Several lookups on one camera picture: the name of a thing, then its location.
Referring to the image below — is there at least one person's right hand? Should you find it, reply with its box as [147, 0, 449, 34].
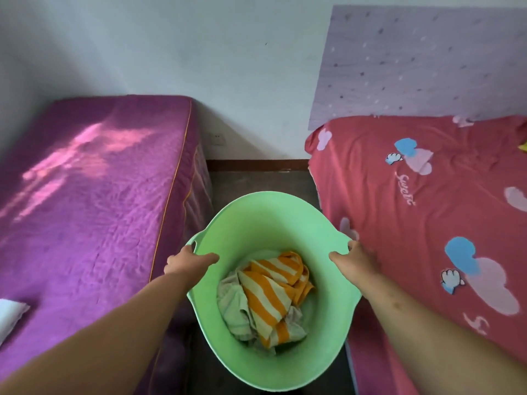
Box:
[329, 240, 382, 291]

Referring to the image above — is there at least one person's left hand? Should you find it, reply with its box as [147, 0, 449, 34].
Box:
[164, 244, 220, 287]

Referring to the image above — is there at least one green plastic laundry basket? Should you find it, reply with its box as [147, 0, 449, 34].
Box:
[185, 191, 363, 392]

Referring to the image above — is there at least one person's right forearm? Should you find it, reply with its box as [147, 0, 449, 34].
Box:
[362, 271, 527, 395]

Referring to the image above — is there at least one person's left forearm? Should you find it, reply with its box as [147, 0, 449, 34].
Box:
[0, 272, 197, 395]

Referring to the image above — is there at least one orange striped cloth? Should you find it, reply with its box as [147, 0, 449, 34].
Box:
[237, 251, 315, 349]

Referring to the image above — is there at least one bed with red patterned sheet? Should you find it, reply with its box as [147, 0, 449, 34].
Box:
[305, 115, 527, 395]

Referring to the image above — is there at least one brown skirting board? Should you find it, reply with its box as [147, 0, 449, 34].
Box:
[206, 159, 310, 172]

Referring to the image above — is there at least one bed with purple cover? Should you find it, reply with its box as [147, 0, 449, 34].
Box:
[0, 94, 215, 395]

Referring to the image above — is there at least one purple dotted headboard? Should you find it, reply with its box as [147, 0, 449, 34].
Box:
[308, 5, 527, 131]

